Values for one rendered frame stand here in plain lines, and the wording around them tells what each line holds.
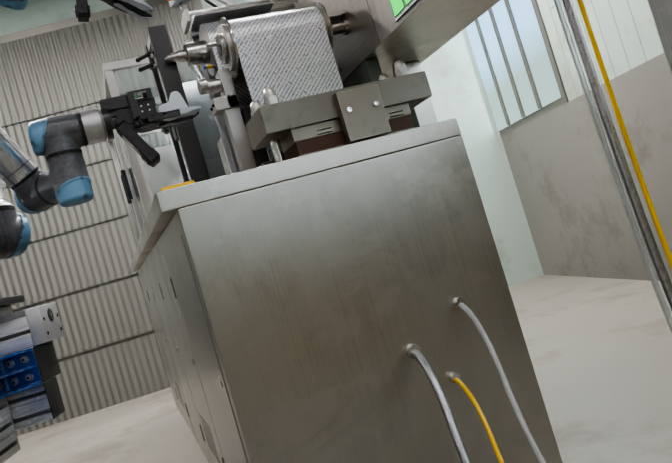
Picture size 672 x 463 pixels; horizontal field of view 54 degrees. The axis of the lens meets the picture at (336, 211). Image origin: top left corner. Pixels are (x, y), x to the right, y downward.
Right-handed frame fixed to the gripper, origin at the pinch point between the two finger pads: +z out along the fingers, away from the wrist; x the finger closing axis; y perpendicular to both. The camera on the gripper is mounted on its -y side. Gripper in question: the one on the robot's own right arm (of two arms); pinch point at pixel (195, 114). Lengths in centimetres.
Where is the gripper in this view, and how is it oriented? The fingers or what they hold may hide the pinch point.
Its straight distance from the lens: 157.5
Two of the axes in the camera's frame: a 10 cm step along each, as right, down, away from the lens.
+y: -2.9, -9.6, 0.4
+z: 9.1, -2.6, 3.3
